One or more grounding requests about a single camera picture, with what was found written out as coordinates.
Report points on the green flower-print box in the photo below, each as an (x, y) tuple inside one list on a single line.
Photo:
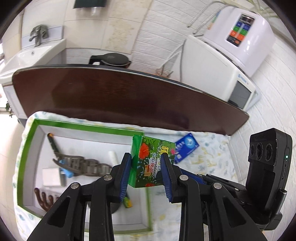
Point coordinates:
[(148, 160)]

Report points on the dark pen orange tip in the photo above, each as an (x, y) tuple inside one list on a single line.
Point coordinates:
[(53, 143)]

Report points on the grey-brown wavy hair clip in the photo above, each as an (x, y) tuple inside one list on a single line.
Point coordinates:
[(90, 164)]

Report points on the green cardboard box tray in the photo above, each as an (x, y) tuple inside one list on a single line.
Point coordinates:
[(87, 143)]

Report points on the small blue clip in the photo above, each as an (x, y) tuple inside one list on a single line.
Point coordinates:
[(67, 170)]

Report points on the black kettle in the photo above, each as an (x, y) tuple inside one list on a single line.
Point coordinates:
[(111, 59)]

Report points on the white water purifier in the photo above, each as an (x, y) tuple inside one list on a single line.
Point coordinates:
[(245, 34)]

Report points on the small white box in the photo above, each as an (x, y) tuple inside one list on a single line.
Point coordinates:
[(53, 177)]

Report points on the white wash basin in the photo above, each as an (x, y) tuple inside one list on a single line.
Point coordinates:
[(27, 60)]

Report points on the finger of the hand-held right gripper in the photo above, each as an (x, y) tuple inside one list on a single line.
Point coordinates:
[(226, 187)]

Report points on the blue medicine box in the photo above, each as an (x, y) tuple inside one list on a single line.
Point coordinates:
[(187, 144)]

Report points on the metal faucet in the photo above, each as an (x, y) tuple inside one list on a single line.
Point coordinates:
[(38, 34)]

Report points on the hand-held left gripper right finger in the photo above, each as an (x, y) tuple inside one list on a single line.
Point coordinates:
[(167, 178)]

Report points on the white countertop appliance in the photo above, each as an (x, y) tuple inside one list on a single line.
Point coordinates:
[(215, 71)]

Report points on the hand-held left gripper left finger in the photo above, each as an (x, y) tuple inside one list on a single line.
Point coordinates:
[(124, 178)]

